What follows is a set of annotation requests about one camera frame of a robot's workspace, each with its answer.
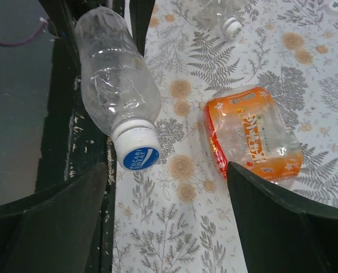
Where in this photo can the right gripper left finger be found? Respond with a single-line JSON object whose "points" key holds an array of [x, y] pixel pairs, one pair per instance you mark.
{"points": [[52, 230]]}

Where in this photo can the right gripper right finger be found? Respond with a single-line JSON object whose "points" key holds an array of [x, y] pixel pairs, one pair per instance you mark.
{"points": [[279, 230]]}

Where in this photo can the orange label tea bottle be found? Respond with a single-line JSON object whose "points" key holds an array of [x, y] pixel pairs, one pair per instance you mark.
{"points": [[244, 126]]}

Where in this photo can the clear Pocari Sweat bottle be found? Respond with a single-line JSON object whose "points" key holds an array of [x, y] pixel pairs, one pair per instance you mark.
{"points": [[118, 91]]}

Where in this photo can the clear bottle blue cap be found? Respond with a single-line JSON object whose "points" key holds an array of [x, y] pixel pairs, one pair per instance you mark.
{"points": [[219, 15]]}

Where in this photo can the white green bottle cap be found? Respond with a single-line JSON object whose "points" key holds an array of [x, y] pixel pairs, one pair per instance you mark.
{"points": [[332, 7]]}

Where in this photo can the floral table mat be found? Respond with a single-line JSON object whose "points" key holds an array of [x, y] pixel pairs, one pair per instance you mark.
{"points": [[177, 215]]}

